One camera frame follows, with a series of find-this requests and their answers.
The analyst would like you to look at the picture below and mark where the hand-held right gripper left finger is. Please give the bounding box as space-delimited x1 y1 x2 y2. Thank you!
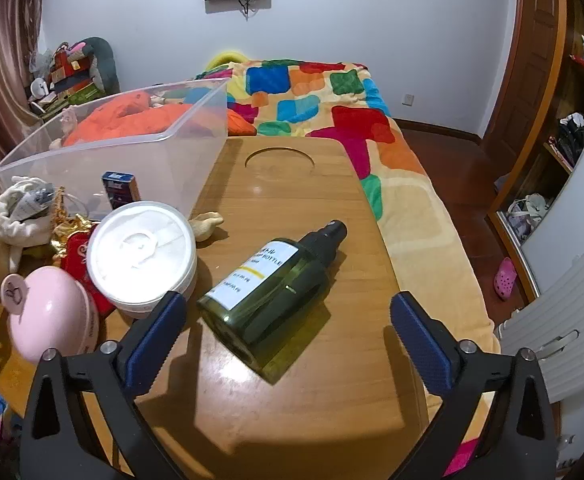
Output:
19 290 188 480

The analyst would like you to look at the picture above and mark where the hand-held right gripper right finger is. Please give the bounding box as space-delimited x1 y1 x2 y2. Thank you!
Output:
389 291 560 480

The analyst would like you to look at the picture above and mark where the white cloth pouch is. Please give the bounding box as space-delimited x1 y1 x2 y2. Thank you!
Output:
0 176 65 271

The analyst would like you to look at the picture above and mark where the white round jar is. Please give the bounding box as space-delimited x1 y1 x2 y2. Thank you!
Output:
86 201 198 321

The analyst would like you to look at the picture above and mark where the pink round container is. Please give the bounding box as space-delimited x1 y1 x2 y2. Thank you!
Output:
0 266 103 366

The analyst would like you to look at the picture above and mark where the red velvet pouch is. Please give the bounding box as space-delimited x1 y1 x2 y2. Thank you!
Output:
49 212 118 318

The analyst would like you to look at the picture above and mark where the gold cord bead pendant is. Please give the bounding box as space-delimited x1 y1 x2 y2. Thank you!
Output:
53 186 69 222

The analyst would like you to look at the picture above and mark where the green spray bottle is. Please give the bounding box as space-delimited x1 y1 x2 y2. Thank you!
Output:
196 219 349 382

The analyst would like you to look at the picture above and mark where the clear plastic storage box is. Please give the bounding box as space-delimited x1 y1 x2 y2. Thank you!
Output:
0 78 230 221

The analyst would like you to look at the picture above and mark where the wooden desktop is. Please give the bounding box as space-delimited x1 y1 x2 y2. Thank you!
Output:
0 136 490 480

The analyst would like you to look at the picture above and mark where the pink clog shoe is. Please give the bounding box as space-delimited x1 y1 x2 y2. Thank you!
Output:
493 257 518 301

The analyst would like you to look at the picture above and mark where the pink cloth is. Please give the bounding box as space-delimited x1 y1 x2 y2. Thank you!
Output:
442 437 479 476

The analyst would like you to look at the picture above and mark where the beige small figurine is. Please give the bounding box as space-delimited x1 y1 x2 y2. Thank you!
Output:
189 211 225 243

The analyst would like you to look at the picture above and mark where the small blue box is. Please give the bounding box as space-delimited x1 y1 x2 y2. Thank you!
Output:
101 171 139 211

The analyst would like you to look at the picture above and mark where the pile of pale shoes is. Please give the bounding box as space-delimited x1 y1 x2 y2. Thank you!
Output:
504 192 548 241

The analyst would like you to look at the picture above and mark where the white toy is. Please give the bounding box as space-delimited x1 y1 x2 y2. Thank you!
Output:
29 77 53 103

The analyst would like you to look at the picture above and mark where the orange cushion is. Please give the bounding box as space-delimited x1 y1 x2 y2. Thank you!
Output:
62 91 258 147

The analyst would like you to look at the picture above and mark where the white wardrobe sliding door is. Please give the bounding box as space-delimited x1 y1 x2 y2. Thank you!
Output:
519 125 584 301

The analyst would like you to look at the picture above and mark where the grey cushion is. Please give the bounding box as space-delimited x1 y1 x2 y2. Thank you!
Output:
79 36 120 96

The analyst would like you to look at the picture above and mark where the colourful patchwork blanket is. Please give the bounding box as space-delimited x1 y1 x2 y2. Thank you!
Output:
194 59 503 361

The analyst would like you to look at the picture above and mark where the black bag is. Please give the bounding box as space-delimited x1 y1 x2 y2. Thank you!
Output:
557 112 584 161

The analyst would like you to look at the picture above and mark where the yellow curved plastic object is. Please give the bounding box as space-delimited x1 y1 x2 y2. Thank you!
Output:
209 50 248 68

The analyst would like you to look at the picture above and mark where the wooden wardrobe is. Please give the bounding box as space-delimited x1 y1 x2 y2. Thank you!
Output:
487 0 584 306

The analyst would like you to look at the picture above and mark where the brown wooden door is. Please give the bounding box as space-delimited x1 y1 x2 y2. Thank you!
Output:
482 0 573 146

